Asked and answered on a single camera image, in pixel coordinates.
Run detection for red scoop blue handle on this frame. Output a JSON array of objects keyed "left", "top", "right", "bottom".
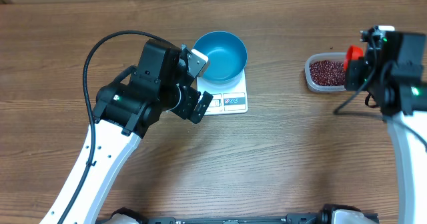
[{"left": 343, "top": 45, "right": 364, "bottom": 71}]

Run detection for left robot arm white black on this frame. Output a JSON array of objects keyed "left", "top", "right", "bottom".
[{"left": 42, "top": 39, "right": 213, "bottom": 223}]

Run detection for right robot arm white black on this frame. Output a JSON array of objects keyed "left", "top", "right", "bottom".
[{"left": 344, "top": 26, "right": 426, "bottom": 223}]

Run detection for white kitchen scale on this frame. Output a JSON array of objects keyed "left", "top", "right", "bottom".
[{"left": 197, "top": 71, "right": 248, "bottom": 115}]

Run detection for blue bowl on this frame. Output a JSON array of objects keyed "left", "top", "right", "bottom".
[{"left": 193, "top": 31, "right": 248, "bottom": 83}]

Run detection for red beans in container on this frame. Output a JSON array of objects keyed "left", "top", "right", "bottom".
[{"left": 309, "top": 60, "right": 345, "bottom": 86}]

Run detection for clear plastic container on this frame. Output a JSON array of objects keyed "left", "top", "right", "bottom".
[{"left": 305, "top": 53, "right": 345, "bottom": 93}]

